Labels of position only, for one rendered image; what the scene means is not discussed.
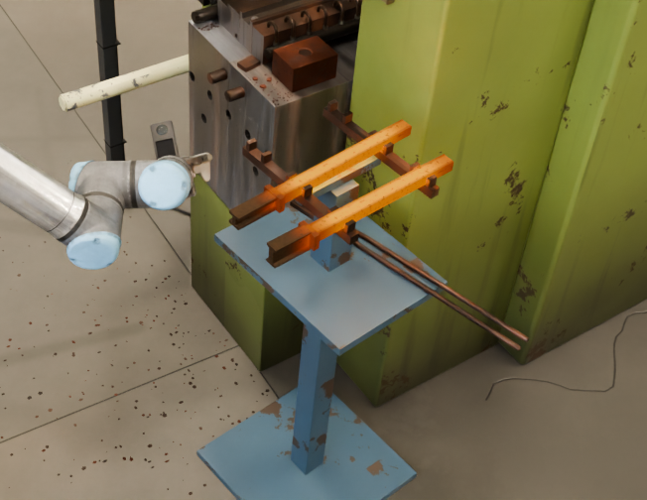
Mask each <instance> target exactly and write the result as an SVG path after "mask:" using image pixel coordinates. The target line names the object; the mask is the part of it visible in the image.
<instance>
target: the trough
mask: <svg viewBox="0 0 647 500"><path fill-rule="evenodd" d="M312 1H315V0H283V1H280V2H276V3H273V4H270V5H266V6H263V7H260V8H257V9H253V10H250V11H247V12H244V13H242V19H243V20H244V21H245V22H246V23H247V24H248V25H250V21H251V18H252V17H258V18H260V17H263V16H267V15H270V14H273V13H276V12H279V11H283V10H286V9H289V8H292V7H296V6H299V5H302V4H305V3H308V2H312Z"/></svg>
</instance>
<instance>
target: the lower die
mask: <svg viewBox="0 0 647 500"><path fill-rule="evenodd" d="M280 1H283V0H217V22H218V23H219V24H220V25H221V26H222V27H223V28H225V29H226V30H227V31H228V32H229V33H230V34H231V35H232V36H233V37H234V38H235V39H236V40H237V41H238V42H239V43H240V44H241V45H242V46H243V47H244V48H245V49H246V50H247V51H248V52H249V53H250V54H252V56H254V57H255V58H256V59H258V60H259V61H260V62H261V64H265V63H270V62H271V61H272V60H267V59H266V57H265V54H264V50H265V48H267V47H270V46H273V42H274V39H275V30H274V27H273V26H272V25H271V27H270V28H267V23H268V22H269V21H273V22H274V23H275V24H276V25H277V28H278V42H279V43H282V42H285V41H288V40H290V37H291V33H292V24H291V22H290V20H289V19H288V22H284V18H285V17H286V16H288V15H289V16H291V17H292V18H293V20H294V22H295V37H299V36H302V35H305V34H306V33H307V30H308V23H309V20H308V17H307V15H306V14H304V17H301V12H302V11H303V10H306V11H308V12H309V13H310V15H311V17H312V32H315V31H318V30H321V29H322V28H323V25H324V11H323V9H321V10H320V11H319V12H317V8H318V6H319V5H323V6H325V8H326V10H327V13H328V20H327V25H328V26H329V27H330V26H333V25H336V24H338V23H339V20H340V7H339V5H338V4H337V3H336V7H333V6H332V4H333V2H334V1H335V0H315V1H312V2H308V3H305V4H302V5H299V6H296V7H292V8H289V9H286V10H283V11H279V12H276V13H273V14H270V15H267V16H263V17H260V18H257V19H254V20H251V21H250V25H248V24H247V23H246V22H245V21H244V20H243V19H242V13H244V12H247V11H250V10H253V9H257V8H260V7H263V6H266V5H270V4H273V3H276V2H280ZM339 1H340V2H341V3H342V5H343V7H344V16H343V20H344V22H345V21H348V20H351V19H354V17H355V14H356V1H355V0H352V1H351V2H349V1H348V0H339ZM358 32H359V31H357V32H354V33H351V34H348V35H345V36H342V37H339V38H336V39H333V40H330V41H327V42H325V43H326V44H327V43H330V42H333V41H336V40H339V39H342V38H345V37H348V36H351V35H354V34H357V33H358ZM235 34H237V38H236V37H235Z"/></svg>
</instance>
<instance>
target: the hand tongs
mask: <svg viewBox="0 0 647 500"><path fill-rule="evenodd" d="M290 206H292V207H293V208H295V209H296V210H298V211H299V212H301V213H303V214H304V215H306V216H307V217H309V218H310V219H312V220H314V215H313V214H312V213H311V212H310V211H308V210H307V209H306V208H305V207H304V206H300V205H299V204H297V203H296V202H295V199H293V200H291V201H290ZM355 230H356V231H357V232H358V233H359V235H358V237H360V238H362V239H364V240H365V241H367V242H369V243H370V244H372V245H373V246H375V247H377V248H378V249H380V250H381V251H383V252H385V253H386V254H388V255H389V256H391V257H392V258H394V259H396V260H397V261H399V262H400V263H402V264H403V265H405V266H407V267H408V268H410V269H411V270H413V271H414V272H416V273H418V274H419V275H421V276H422V277H424V278H425V279H427V280H428V281H430V282H432V283H433V284H435V285H436V286H438V287H439V288H441V289H443V290H444V291H446V292H447V293H449V294H450V295H452V296H454V297H455V298H457V299H458V300H460V301H461V302H463V303H465V304H466V305H468V306H469V307H471V308H472V309H474V310H475V311H477V312H479V313H481V314H482V315H484V316H485V317H487V318H489V319H490V320H492V321H493V322H495V323H496V324H498V325H499V326H501V327H503V328H504V329H506V330H507V331H509V332H510V333H512V334H514V335H515V336H517V337H518V338H520V339H521V340H523V341H525V342H528V341H529V337H528V336H526V335H525V334H523V333H522V332H520V331H518V330H517V329H515V328H514V327H512V326H511V325H509V324H507V323H506V322H504V321H503V320H501V319H500V318H498V317H496V316H495V315H493V314H492V313H490V312H488V311H486V310H485V309H483V308H482V307H480V306H479V305H477V304H475V303H474V302H472V301H471V300H469V299H468V298H466V297H464V296H463V295H461V294H460V293H458V292H457V291H455V290H453V289H452V288H450V287H449V286H447V285H445V284H444V283H442V282H441V281H439V280H438V279H436V278H434V277H433V276H431V275H430V274H428V273H427V272H425V271H423V270H422V269H420V268H419V267H417V266H416V265H414V264H412V263H411V262H409V261H408V260H406V259H405V258H403V257H401V256H400V255H398V254H397V253H395V252H393V251H392V250H390V249H389V248H387V247H386V246H384V245H382V244H381V243H379V242H378V241H376V240H374V239H373V238H371V237H370V236H368V235H366V234H364V233H363V232H361V231H359V230H357V229H355ZM353 245H355V246H356V247H357V248H359V249H360V250H362V251H364V252H365V253H367V254H368V255H370V256H371V257H373V258H374V259H376V260H377V261H379V262H380V263H382V264H383V265H385V266H387V267H388V268H390V269H391V270H393V271H394V272H396V273H397V274H399V275H400V276H402V277H403V278H405V279H407V280H408V281H410V282H411V283H413V284H414V285H416V286H417V287H419V288H420V289H422V290H424V291H425V292H427V293H428V294H430V295H431V296H433V297H434V298H436V299H437V300H439V301H441V302H442V303H444V304H445V305H447V306H448V307H450V308H451V309H453V310H454V311H456V312H458V313H460V314H461V315H463V316H464V317H466V318H467V319H469V320H471V321H472V322H474V323H475V324H477V325H478V326H480V327H481V328H483V329H484V330H486V331H488V332H489V333H491V334H492V335H494V336H495V337H497V338H498V339H500V340H501V341H503V342H505V343H506V344H508V345H509V346H511V347H512V348H514V349H515V350H517V351H518V350H520V349H521V346H520V345H519V344H517V343H516V342H514V341H513V340H511V339H509V338H508V337H506V336H505V335H503V334H502V333H500V332H499V331H497V330H495V329H494V328H492V327H491V326H489V325H488V324H486V323H485V322H483V321H481V320H480V319H478V318H477V317H475V316H474V315H472V314H471V313H469V312H467V311H465V310H464V309H462V308H461V307H459V306H458V305H456V304H454V303H453V302H451V301H450V300H448V299H447V298H445V297H444V296H442V295H440V294H439V293H437V292H436V291H434V290H433V289H431V288H430V287H428V286H426V285H425V284H423V283H422V282H420V281H419V280H417V279H416V278H414V277H413V276H411V275H409V274H408V273H406V272H405V271H403V270H402V269H400V268H399V267H397V266H395V265H394V264H392V263H391V262H389V261H388V260H386V259H385V258H383V257H382V256H380V255H378V254H377V253H375V252H374V251H372V250H371V249H369V248H368V247H366V246H365V245H363V244H362V243H360V242H359V241H356V242H354V243H353Z"/></svg>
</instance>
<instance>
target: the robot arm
mask: <svg viewBox="0 0 647 500"><path fill-rule="evenodd" d="M150 128H151V133H152V139H153V144H154V150H155V155H156V160H148V161H103V162H95V161H87V162H80V163H76V164H75V165H74V166H73V167H72V169H71V171H70V175H69V182H68V187H66V186H64V185H63V184H61V183H60V182H58V181H57V180H55V179H54V178H52V177H51V176H49V175H48V174H46V173H45V172H43V171H42V170H40V169H39V168H37V167H36V166H34V165H33V164H31V163H30V162H28V161H27V160H25V159H24V158H23V157H21V156H20V155H18V154H17V153H15V152H14V151H12V150H11V149H9V148H8V147H6V146H5V145H3V144H2V143H0V202H1V203H2V204H4V205H5V206H7V207H9V208H10V209H12V210H13V211H15V212H16V213H18V214H20V215H21V216H23V217H24V218H26V219H28V220H29V221H31V222H32V223H34V224H35V225H37V226H39V227H40V228H42V229H43V230H45V231H46V232H48V233H50V234H51V235H52V237H54V238H55V239H57V240H58V241H60V243H62V244H64V245H65V246H67V247H66V253H67V255H68V258H69V259H70V260H71V261H72V263H73V264H74V265H76V266H78V267H80V268H83V269H89V270H96V269H102V268H105V267H107V266H109V265H111V264H112V263H113V262H114V261H115V260H116V259H117V257H118V254H119V249H120V247H121V231H122V221H123V214H124V208H151V207H152V208H155V209H158V210H170V209H173V208H176V207H178V206H179V205H181V204H182V203H183V202H184V201H185V200H186V199H188V198H189V197H191V196H195V195H196V190H195V185H194V178H195V174H200V175H201V176H202V178H203V180H204V181H205V182H208V181H209V179H210V161H211V160H212V155H211V154H209V153H203V154H199V155H196V156H191V157H190V156H186V157H180V154H179V149H178V144H177V139H176V133H175V128H174V124H173V122H172V121H171V120H168V121H163V122H159V123H154V124H151V125H150Z"/></svg>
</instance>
